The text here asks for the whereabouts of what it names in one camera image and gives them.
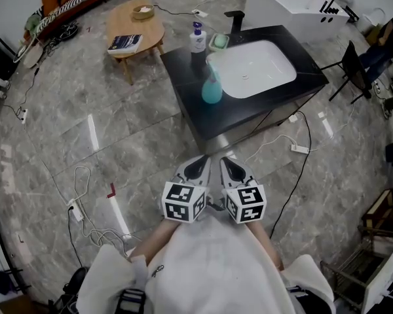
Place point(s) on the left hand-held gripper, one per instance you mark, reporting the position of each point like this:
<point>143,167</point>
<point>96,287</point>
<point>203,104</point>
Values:
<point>180,204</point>

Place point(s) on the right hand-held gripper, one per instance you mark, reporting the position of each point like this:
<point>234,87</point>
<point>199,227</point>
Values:
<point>247,204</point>

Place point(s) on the teal spray bottle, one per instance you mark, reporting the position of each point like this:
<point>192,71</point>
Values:
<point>212,92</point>

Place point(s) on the person's left forearm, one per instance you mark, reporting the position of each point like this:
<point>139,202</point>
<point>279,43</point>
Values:
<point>154,240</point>

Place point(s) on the person's right forearm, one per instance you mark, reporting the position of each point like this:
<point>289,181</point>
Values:
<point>265,244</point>

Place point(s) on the white soap pump bottle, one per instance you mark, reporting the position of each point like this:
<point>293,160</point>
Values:
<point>198,42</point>

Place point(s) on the dark sink cabinet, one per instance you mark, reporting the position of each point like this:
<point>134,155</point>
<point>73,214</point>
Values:
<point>235,116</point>

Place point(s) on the white power strip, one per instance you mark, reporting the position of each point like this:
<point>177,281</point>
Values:
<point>299,148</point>
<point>293,118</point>
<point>199,12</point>
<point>24,116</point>
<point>76,210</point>

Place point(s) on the person's white top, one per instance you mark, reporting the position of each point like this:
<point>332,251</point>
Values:
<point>213,267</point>

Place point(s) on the white sink basin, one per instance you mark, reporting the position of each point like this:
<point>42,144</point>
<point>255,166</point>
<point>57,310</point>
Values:
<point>255,67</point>

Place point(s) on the green soap dish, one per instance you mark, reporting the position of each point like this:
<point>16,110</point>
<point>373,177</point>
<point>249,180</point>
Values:
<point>219,42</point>

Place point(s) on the dark blue book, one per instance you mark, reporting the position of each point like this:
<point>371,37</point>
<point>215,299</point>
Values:
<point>126,43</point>

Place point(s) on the wooden crate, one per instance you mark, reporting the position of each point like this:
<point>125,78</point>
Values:
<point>380,211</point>

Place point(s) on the black faucet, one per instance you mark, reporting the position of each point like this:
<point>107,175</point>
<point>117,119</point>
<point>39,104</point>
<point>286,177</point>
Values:
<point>235,20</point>

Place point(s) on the black chair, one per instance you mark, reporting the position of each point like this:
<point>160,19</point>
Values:
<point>355,70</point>

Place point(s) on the wooden coffee table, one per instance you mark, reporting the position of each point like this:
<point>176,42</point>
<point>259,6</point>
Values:
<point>131,28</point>

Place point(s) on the black bag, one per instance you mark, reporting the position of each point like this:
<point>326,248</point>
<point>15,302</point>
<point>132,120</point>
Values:
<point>72,286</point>

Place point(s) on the round wooden bowl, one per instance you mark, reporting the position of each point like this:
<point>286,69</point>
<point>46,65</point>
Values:
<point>143,12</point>

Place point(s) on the white bathtub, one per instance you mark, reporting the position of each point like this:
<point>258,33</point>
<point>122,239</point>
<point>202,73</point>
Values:
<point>281,8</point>

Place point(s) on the white panel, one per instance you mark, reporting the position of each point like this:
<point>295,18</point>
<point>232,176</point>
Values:
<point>386,283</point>

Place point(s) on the brown cardboard box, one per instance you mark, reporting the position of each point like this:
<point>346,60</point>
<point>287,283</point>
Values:
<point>16,306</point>
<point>375,34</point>

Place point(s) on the white paper bag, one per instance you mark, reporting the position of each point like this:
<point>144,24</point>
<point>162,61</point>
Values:
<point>371,18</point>

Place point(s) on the striped blanket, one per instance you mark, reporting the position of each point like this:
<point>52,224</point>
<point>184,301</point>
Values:
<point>65,10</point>

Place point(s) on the pale green cloth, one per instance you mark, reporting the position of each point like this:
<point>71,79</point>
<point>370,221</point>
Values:
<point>33,23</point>

